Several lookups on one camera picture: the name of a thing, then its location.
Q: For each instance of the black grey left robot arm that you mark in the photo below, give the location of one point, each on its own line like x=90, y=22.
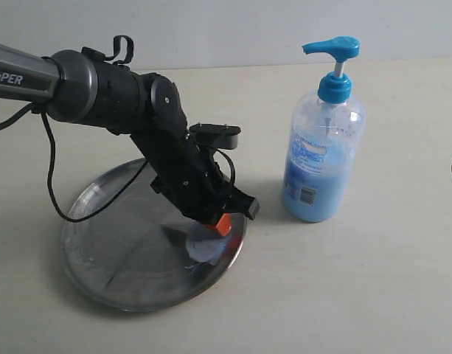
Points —
x=90, y=88

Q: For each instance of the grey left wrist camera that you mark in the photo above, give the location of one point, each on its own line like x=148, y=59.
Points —
x=216, y=136

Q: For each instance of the clear blue soap pump bottle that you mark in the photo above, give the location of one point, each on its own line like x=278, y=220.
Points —
x=326, y=129

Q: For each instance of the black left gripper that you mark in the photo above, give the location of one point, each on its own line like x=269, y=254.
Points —
x=189, y=178

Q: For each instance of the round steel plate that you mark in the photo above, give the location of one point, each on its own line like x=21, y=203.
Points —
x=124, y=244

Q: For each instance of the blue soap blob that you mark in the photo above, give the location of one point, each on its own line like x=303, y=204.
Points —
x=205, y=245

